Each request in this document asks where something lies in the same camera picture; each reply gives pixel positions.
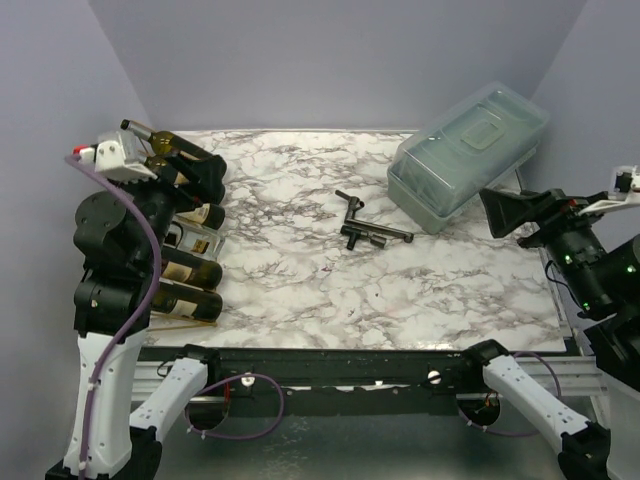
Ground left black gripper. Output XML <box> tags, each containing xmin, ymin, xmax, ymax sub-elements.
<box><xmin>115</xmin><ymin>149</ymin><xmax>223</xmax><ymax>270</ymax></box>

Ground green wine bottle white label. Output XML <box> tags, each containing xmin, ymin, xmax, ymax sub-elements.
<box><xmin>177</xmin><ymin>203</ymin><xmax>226</xmax><ymax>230</ymax></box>

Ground green wine bottle silver neck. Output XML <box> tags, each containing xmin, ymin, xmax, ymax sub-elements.
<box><xmin>120</xmin><ymin>119</ymin><xmax>210</xmax><ymax>161</ymax></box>

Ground clear square glass bottle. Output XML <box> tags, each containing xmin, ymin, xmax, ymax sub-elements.
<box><xmin>164</xmin><ymin>221</ymin><xmax>224</xmax><ymax>261</ymax></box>

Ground green wine bottle brown label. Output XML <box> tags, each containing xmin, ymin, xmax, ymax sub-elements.
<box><xmin>144</xmin><ymin>156</ymin><xmax>172</xmax><ymax>176</ymax></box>

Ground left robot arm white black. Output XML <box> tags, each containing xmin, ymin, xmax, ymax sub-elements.
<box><xmin>47</xmin><ymin>145</ymin><xmax>226</xmax><ymax>479</ymax></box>

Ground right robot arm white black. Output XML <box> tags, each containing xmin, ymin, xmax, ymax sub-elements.
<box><xmin>459</xmin><ymin>188</ymin><xmax>639</xmax><ymax>479</ymax></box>

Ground clear plastic storage box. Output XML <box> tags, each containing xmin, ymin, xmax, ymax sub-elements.
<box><xmin>387</xmin><ymin>82</ymin><xmax>550</xmax><ymax>234</ymax></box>

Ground dark metal lever corkscrew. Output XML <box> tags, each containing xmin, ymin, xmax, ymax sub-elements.
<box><xmin>334</xmin><ymin>189</ymin><xmax>415</xmax><ymax>244</ymax></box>

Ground gold wire wine rack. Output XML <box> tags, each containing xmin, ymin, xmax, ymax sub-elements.
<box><xmin>137</xmin><ymin>137</ymin><xmax>224</xmax><ymax>324</ymax></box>

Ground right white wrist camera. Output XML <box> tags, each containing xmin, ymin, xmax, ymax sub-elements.
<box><xmin>579</xmin><ymin>165</ymin><xmax>639</xmax><ymax>215</ymax></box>

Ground black T-handle corkscrew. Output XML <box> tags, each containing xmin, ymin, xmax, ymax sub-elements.
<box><xmin>340</xmin><ymin>225</ymin><xmax>387</xmax><ymax>251</ymax></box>

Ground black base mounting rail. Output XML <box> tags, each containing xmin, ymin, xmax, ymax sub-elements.
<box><xmin>102</xmin><ymin>344</ymin><xmax>561</xmax><ymax>419</ymax></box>

